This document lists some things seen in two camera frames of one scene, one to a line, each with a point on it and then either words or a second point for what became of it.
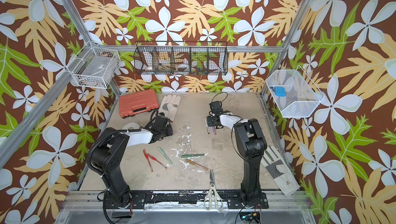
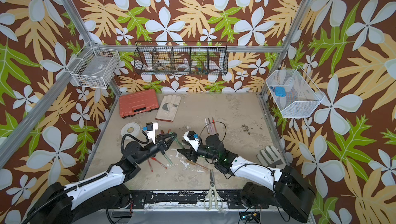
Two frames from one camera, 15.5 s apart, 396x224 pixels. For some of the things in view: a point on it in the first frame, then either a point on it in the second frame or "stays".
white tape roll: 134,125 stays
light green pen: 164,154 stays
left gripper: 170,130 to 161,144
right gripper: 209,121 to 190,153
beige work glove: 169,106 stays
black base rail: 144,201 stays
